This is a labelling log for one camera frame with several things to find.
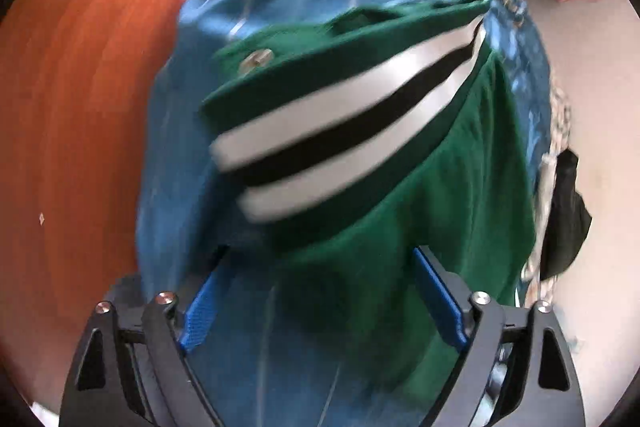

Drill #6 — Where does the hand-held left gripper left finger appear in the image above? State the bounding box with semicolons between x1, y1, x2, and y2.
59;252;231;427

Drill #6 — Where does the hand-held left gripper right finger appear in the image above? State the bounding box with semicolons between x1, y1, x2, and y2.
412;246;586;427

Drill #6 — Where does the black folded jacket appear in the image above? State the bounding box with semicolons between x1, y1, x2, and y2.
540;149;593;280

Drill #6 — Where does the green varsity jacket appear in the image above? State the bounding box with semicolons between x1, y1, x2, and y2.
200;0;539;427

